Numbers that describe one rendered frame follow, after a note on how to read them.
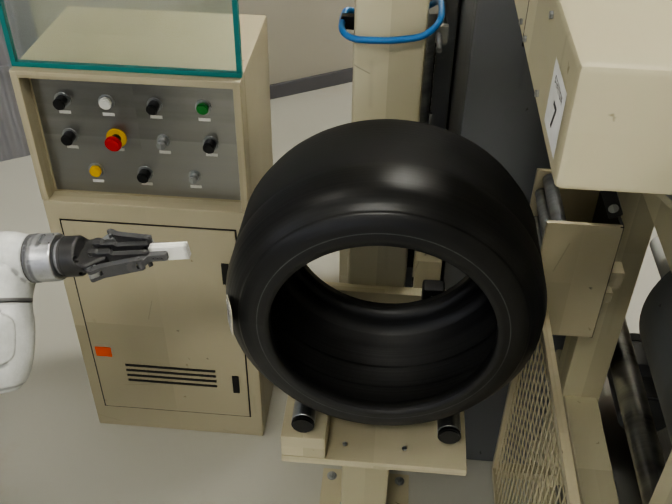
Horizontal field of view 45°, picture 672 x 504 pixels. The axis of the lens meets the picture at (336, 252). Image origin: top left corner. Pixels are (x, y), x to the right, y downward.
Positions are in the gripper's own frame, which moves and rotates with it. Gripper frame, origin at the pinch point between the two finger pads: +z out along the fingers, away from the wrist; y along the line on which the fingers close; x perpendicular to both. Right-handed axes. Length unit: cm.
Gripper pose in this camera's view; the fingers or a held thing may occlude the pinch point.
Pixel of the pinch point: (169, 251)
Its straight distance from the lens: 148.7
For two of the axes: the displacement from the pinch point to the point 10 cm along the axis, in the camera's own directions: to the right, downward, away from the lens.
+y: 0.9, -6.3, 7.7
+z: 9.9, -0.5, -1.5
